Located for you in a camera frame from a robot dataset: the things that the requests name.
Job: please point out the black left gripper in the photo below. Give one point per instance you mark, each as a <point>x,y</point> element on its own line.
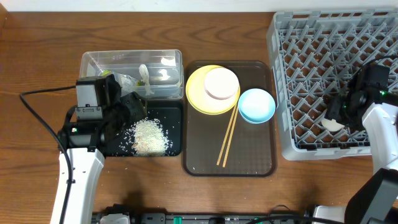
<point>131,106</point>

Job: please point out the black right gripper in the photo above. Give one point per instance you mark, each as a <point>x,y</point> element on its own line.
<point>334,112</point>

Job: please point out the pale green cup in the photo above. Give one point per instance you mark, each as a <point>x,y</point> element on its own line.
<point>331,125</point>

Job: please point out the white wrapper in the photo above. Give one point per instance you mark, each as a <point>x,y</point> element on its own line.
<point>144,73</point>

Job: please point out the pink rice bowl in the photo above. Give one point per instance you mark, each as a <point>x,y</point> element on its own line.
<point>221,83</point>

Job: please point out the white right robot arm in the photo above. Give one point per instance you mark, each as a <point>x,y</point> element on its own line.
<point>370,107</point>

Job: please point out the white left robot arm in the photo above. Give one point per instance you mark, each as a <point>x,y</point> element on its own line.
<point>89,135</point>

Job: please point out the black waste tray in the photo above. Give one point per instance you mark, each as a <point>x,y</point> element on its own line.
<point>170,114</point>

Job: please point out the clear plastic waste bin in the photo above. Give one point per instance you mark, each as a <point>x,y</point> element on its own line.
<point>165,69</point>

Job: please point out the grey plastic dishwasher rack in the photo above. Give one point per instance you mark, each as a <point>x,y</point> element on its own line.
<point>313,55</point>

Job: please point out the yellow green drink bottle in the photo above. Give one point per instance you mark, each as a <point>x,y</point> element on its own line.
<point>127,82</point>

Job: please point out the pile of rice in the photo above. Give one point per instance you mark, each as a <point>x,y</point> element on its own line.
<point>145,138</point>

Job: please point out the yellow plate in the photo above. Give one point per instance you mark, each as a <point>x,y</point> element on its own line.
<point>200,100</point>

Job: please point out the light blue bowl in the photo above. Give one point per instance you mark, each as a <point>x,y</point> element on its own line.
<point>256,106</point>

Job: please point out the left wooden chopstick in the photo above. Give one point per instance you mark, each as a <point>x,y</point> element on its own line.
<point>226,135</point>

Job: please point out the wooden chopstick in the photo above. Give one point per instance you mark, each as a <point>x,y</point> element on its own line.
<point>226,135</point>
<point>230,136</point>

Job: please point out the dark brown serving tray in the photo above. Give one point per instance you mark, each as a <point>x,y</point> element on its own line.
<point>252,152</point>

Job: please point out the right wooden chopstick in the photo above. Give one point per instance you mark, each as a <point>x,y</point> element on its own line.
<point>230,136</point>

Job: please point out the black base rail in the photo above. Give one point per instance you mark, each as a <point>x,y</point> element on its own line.
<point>119,213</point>

